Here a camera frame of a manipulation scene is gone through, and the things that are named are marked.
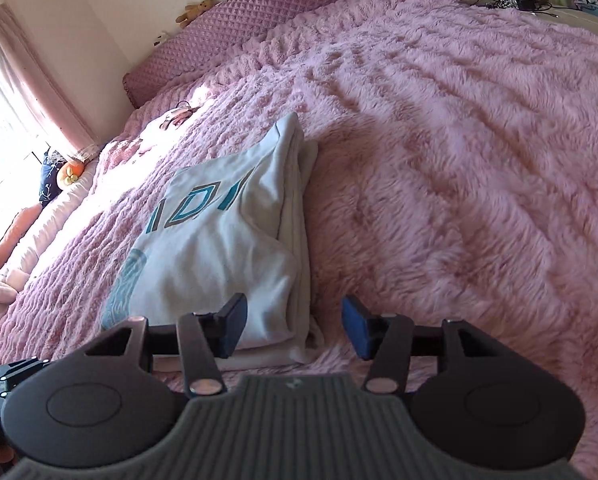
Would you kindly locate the orange pumpkin plush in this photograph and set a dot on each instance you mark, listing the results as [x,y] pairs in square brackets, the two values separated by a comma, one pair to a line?
[72,172]

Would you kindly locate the brown teddy bear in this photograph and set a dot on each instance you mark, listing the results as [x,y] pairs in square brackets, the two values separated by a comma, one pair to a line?
[195,10]

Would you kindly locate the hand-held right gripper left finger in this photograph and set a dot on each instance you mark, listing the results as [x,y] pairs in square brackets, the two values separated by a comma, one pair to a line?
[234,326]

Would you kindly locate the white sweatshirt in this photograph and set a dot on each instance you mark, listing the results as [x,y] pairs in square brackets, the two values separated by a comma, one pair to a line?
[219,255]

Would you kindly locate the dark blue plush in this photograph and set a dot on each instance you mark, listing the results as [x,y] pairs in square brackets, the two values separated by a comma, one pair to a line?
[49,182]

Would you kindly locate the orange carrot plush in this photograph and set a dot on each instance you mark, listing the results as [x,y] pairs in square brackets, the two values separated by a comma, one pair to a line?
[16,229]

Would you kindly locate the purple quilted headboard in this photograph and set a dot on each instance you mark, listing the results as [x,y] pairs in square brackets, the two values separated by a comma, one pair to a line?
[259,15]

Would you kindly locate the pink curtain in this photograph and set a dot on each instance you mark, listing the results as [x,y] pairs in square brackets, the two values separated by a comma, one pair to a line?
[39,75]

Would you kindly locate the pink fluffy blanket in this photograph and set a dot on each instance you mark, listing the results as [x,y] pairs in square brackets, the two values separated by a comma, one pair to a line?
[454,160]

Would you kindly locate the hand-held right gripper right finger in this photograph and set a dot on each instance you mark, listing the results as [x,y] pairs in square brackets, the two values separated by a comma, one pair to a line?
[354,326]

